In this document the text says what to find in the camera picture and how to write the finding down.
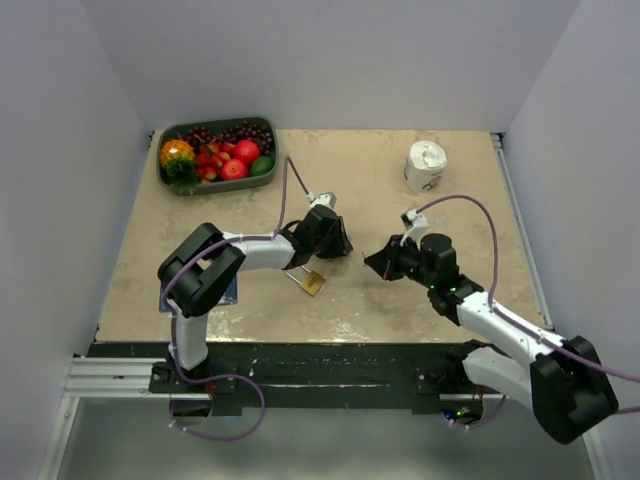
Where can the large brass padlock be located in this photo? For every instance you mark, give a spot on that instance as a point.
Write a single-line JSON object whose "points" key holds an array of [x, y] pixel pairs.
{"points": [[311, 284]]}

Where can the red apple lower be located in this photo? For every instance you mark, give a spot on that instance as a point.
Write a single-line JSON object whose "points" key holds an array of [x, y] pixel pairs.
{"points": [[233, 170]]}

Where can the red apple upper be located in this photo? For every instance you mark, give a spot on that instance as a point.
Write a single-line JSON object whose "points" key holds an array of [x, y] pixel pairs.
{"points": [[246, 151]]}

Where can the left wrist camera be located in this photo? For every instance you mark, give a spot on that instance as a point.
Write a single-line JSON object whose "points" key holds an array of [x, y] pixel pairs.
{"points": [[326, 199]]}

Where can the green fruit tray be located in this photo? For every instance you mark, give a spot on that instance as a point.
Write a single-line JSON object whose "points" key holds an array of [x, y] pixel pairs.
{"points": [[216, 186]]}

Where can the small red fruits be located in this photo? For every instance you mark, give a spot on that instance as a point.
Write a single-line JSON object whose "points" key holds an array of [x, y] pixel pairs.
{"points": [[210, 160]]}

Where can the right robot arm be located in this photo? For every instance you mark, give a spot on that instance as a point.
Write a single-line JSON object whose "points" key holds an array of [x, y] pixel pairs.
{"points": [[559, 380]]}

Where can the red apple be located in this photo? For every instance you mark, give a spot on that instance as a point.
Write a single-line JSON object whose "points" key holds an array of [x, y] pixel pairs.
{"points": [[233, 170], [246, 151]]}

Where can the green lime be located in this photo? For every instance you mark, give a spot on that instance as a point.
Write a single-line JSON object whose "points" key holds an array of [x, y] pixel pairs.
{"points": [[261, 166]]}

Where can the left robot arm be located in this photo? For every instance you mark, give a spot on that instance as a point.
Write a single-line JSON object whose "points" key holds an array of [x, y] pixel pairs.
{"points": [[198, 274]]}

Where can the blue blister pack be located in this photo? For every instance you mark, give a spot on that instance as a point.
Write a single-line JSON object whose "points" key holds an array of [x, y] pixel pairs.
{"points": [[230, 296]]}

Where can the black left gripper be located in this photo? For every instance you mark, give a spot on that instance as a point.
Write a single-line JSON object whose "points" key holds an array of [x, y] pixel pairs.
{"points": [[341, 246]]}

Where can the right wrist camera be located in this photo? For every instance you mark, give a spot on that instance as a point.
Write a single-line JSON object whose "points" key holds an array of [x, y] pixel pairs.
{"points": [[415, 224]]}

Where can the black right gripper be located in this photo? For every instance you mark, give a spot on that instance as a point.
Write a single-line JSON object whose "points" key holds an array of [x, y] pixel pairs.
{"points": [[385, 262]]}

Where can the white paper roll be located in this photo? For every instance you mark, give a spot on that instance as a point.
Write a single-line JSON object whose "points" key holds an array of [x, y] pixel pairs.
{"points": [[424, 167]]}

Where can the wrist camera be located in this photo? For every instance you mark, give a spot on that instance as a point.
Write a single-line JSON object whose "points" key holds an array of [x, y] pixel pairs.
{"points": [[415, 224], [326, 199]]}

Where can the orange green fake fruit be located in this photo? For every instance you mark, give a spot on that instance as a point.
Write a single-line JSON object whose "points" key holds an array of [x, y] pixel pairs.
{"points": [[177, 161]]}

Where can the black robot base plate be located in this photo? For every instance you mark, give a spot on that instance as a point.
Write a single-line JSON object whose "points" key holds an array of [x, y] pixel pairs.
{"points": [[237, 375]]}

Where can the dark grape bunch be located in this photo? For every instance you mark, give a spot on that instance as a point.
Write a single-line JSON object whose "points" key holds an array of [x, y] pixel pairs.
{"points": [[210, 134]]}

